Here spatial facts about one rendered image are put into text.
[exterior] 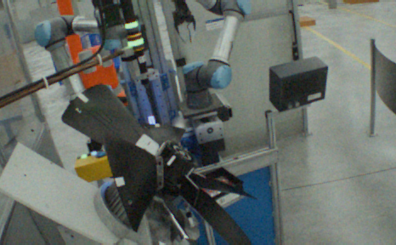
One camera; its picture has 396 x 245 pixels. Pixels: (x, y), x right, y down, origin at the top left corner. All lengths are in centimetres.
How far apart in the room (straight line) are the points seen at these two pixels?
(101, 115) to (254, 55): 222
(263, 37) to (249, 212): 174
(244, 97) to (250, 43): 49
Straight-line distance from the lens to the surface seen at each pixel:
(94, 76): 492
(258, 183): 176
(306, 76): 156
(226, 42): 174
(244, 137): 330
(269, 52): 315
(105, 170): 149
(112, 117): 103
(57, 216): 92
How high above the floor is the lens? 171
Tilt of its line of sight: 24 degrees down
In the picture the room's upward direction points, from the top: 12 degrees counter-clockwise
